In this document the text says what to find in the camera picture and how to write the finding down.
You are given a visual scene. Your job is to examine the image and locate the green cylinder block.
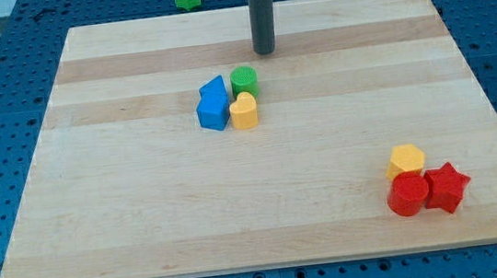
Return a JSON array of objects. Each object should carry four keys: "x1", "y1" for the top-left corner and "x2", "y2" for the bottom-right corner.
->
[{"x1": 230, "y1": 66, "x2": 260, "y2": 98}]

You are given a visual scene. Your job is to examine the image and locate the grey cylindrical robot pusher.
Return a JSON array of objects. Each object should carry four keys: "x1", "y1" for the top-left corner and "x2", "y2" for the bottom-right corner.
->
[{"x1": 248, "y1": 0, "x2": 275, "y2": 55}]

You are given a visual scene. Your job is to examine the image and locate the red star block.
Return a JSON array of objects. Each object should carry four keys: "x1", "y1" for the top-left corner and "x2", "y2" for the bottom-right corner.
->
[{"x1": 423, "y1": 162, "x2": 471, "y2": 214}]

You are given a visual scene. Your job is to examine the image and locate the blue cube block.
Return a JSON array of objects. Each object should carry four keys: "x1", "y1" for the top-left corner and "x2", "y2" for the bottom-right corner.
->
[{"x1": 196, "y1": 93, "x2": 229, "y2": 131}]

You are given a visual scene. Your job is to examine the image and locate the red cylinder block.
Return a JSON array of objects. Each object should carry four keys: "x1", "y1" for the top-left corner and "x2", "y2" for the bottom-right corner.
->
[{"x1": 387, "y1": 171, "x2": 430, "y2": 217}]

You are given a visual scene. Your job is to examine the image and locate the yellow heart block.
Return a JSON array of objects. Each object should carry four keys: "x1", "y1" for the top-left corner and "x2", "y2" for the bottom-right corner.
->
[{"x1": 229, "y1": 91, "x2": 259, "y2": 130}]

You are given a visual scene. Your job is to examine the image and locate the yellow hexagon block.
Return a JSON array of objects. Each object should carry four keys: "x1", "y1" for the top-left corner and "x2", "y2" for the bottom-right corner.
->
[{"x1": 386, "y1": 144, "x2": 426, "y2": 180}]

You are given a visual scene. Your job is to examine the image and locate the wooden board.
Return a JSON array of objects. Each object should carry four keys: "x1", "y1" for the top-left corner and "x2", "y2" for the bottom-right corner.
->
[{"x1": 0, "y1": 0, "x2": 497, "y2": 278}]

